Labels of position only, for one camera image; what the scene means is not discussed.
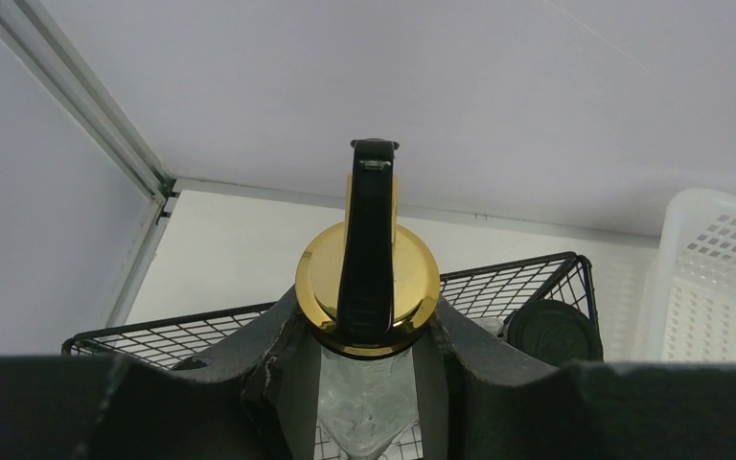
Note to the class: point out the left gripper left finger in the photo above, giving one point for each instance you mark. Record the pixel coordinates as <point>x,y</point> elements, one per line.
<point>251,396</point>

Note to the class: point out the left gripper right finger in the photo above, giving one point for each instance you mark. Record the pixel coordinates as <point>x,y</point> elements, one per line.
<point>480,398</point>

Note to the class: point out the red label sauce bottle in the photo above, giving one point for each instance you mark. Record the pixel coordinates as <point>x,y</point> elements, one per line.
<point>553,332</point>

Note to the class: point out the gold cap oil bottle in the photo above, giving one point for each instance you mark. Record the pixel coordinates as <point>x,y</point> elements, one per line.
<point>368,287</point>

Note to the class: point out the white plastic basket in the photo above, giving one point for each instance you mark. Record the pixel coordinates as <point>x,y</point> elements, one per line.
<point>688,308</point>

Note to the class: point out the black wire rack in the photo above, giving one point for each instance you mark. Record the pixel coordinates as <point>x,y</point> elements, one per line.
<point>488,293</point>

